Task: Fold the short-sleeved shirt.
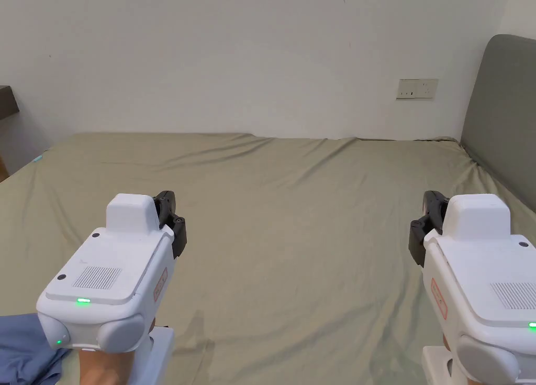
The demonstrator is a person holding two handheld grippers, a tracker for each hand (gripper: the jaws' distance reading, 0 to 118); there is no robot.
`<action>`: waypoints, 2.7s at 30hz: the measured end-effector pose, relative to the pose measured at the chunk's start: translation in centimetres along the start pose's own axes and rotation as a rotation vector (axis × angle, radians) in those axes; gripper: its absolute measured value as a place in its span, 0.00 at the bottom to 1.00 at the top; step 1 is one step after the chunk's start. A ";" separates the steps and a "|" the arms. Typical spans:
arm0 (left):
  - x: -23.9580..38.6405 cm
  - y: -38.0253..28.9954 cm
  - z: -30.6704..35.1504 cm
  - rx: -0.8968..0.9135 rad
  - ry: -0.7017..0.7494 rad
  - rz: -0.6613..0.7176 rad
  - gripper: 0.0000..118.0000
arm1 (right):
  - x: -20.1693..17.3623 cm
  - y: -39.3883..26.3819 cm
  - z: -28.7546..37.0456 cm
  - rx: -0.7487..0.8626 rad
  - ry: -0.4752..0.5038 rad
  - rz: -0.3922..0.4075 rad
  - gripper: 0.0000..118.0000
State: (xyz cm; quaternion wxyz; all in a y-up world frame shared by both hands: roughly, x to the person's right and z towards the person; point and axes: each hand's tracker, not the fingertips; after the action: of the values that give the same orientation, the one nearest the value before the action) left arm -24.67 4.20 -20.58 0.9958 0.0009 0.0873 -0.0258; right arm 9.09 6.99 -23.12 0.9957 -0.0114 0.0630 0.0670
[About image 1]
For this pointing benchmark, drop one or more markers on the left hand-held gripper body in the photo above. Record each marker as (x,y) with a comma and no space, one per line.
(113,259)

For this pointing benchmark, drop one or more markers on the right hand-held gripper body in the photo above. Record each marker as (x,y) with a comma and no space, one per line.
(477,267)

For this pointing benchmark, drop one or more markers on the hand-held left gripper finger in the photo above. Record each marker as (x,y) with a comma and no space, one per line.
(166,209)

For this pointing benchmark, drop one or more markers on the small pale blue item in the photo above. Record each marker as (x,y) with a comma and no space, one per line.
(38,158)

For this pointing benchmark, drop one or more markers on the grey padded headboard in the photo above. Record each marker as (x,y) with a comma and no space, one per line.
(502,117)

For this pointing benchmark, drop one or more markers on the white wall socket panel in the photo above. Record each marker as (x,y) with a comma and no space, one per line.
(417,89)

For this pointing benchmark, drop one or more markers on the person's left hand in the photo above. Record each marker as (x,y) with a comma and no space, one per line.
(109,368)

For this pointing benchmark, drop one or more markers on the bed with pale green sheet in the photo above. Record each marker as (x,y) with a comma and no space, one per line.
(293,217)

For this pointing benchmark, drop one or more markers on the blue garment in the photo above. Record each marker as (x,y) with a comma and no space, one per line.
(25,351)

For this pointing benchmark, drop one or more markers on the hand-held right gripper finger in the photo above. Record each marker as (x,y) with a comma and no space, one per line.
(433,211)

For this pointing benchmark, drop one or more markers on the person's right hand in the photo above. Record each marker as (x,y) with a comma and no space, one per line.
(452,357)

